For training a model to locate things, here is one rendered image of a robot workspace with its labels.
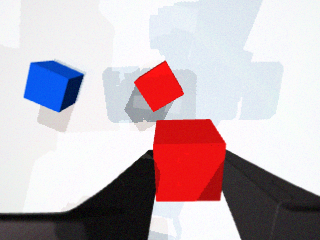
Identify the red cube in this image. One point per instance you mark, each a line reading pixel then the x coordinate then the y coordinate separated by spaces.
pixel 159 86
pixel 189 161

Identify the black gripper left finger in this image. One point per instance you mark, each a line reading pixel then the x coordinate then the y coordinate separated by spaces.
pixel 122 210

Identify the blue cube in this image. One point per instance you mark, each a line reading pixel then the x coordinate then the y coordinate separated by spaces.
pixel 53 85

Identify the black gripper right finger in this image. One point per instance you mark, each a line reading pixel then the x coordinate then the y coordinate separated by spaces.
pixel 265 206

